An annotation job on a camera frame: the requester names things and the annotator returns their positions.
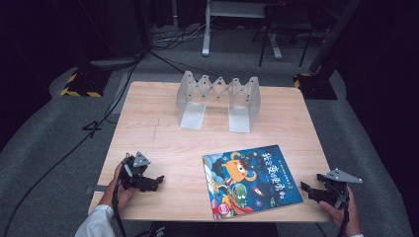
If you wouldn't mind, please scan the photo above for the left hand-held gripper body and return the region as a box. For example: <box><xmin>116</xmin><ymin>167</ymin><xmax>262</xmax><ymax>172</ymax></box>
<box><xmin>119</xmin><ymin>151</ymin><xmax>159</xmax><ymax>193</ymax></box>

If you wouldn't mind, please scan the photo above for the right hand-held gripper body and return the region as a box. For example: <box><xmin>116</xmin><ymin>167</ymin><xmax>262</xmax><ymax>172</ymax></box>
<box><xmin>323</xmin><ymin>168</ymin><xmax>364</xmax><ymax>210</ymax></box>

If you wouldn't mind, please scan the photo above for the blue cartoon picture book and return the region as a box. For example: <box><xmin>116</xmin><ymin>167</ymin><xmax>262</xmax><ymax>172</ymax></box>
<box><xmin>202</xmin><ymin>144</ymin><xmax>304</xmax><ymax>221</ymax></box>

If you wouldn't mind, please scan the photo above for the grey expandable book rack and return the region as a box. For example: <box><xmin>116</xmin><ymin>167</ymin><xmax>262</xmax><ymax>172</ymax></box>
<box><xmin>175</xmin><ymin>69</ymin><xmax>262</xmax><ymax>134</ymax></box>

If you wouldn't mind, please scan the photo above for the person's left hand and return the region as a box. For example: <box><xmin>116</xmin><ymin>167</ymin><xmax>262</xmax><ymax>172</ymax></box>
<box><xmin>98</xmin><ymin>162</ymin><xmax>137</xmax><ymax>211</ymax></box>

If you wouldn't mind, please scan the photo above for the person's right hand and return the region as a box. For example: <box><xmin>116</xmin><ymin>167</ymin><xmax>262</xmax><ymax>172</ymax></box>
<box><xmin>318</xmin><ymin>187</ymin><xmax>362</xmax><ymax>237</ymax></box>

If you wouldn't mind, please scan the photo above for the black striped stand base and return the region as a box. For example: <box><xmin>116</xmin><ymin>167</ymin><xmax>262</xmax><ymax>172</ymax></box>
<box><xmin>293</xmin><ymin>72</ymin><xmax>339</xmax><ymax>101</ymax></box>
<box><xmin>59</xmin><ymin>67</ymin><xmax>113</xmax><ymax>99</ymax></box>

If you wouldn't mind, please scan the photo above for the grey flat floor plate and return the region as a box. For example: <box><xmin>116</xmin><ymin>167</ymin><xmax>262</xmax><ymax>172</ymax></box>
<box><xmin>89</xmin><ymin>56</ymin><xmax>140</xmax><ymax>70</ymax></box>

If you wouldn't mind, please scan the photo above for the grey metal pole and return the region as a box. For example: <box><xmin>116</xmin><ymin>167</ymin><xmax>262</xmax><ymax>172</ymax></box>
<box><xmin>308</xmin><ymin>0</ymin><xmax>363</xmax><ymax>75</ymax></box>

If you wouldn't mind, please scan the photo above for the black chair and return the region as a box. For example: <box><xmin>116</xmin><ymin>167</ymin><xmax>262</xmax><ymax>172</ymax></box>
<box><xmin>251</xmin><ymin>2</ymin><xmax>314</xmax><ymax>68</ymax></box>

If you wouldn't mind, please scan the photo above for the right hand-held gripper cable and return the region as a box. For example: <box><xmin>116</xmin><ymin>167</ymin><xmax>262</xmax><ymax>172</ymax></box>
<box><xmin>338</xmin><ymin>197</ymin><xmax>351</xmax><ymax>237</ymax></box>

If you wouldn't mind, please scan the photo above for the hand-held gripper cable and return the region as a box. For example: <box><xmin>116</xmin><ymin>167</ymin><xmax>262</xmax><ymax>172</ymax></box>
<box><xmin>112</xmin><ymin>157</ymin><xmax>128</xmax><ymax>237</ymax></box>
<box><xmin>338</xmin><ymin>197</ymin><xmax>351</xmax><ymax>237</ymax></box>

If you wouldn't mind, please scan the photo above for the left hand-held gripper cable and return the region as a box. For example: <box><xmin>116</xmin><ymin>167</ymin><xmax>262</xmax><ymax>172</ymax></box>
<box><xmin>112</xmin><ymin>157</ymin><xmax>128</xmax><ymax>237</ymax></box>

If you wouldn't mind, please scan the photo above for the long black floor cable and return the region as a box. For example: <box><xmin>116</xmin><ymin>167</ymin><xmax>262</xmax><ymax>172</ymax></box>
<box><xmin>0</xmin><ymin>48</ymin><xmax>149</xmax><ymax>233</ymax></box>

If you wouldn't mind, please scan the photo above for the bundle of floor cables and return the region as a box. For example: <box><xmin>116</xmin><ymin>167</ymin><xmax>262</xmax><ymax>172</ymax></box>
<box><xmin>151</xmin><ymin>19</ymin><xmax>207</xmax><ymax>51</ymax></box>

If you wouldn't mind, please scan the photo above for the white desk frame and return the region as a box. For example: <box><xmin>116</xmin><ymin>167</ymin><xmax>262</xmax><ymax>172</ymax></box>
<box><xmin>201</xmin><ymin>0</ymin><xmax>285</xmax><ymax>61</ymax></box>

